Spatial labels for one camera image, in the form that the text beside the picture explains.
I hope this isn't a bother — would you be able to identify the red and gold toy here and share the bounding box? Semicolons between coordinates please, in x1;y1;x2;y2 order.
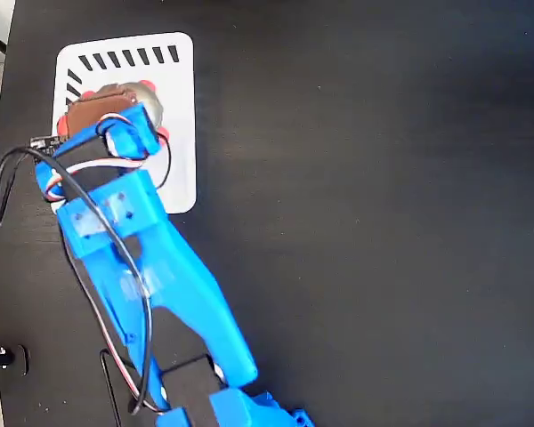
56;79;171;144

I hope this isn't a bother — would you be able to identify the black clamp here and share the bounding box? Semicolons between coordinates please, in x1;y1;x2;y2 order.
0;344;30;377

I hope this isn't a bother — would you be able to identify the white plastic tray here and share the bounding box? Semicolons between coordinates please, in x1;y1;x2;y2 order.
50;30;198;215

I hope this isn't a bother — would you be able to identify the black camera circuit board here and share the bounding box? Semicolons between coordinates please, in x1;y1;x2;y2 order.
29;136;70;156

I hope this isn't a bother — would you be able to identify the white red servo cable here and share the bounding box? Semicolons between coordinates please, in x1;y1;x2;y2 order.
44;113;173;417

